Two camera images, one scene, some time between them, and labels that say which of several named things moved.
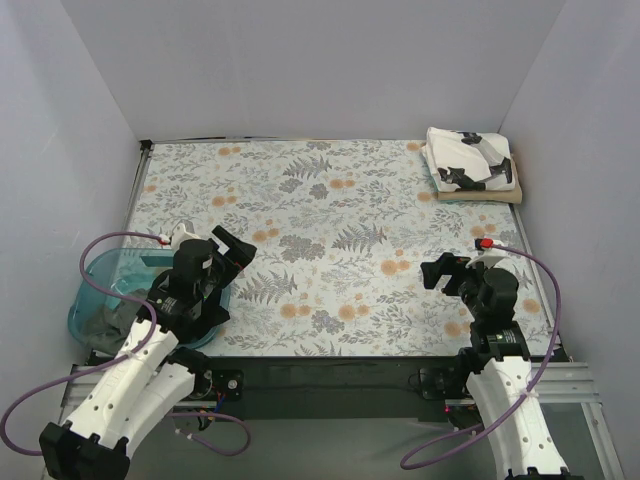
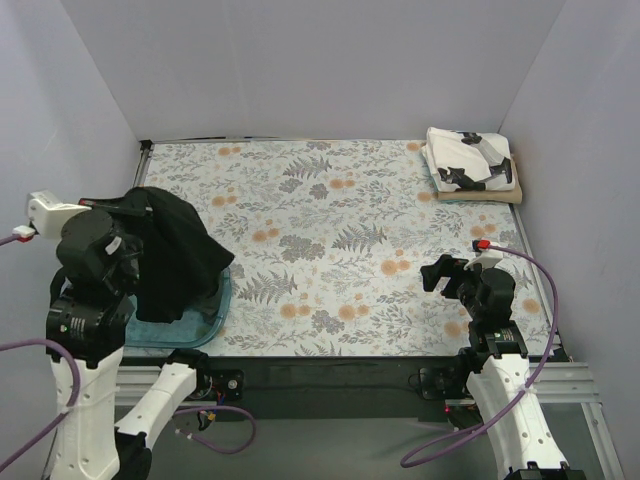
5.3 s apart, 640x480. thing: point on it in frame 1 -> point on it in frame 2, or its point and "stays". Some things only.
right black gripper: (454, 279) stays
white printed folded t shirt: (469, 161) stays
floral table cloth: (342, 230) stays
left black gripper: (223, 254) -> (129, 255)
